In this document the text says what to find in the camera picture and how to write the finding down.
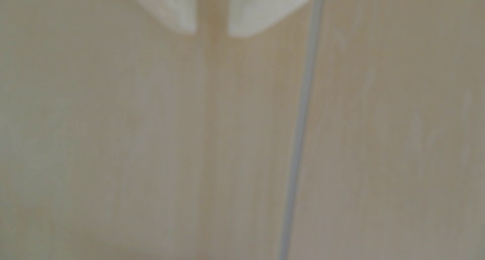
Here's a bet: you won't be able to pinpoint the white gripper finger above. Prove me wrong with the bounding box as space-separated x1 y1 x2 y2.
227 0 317 38
123 0 198 35

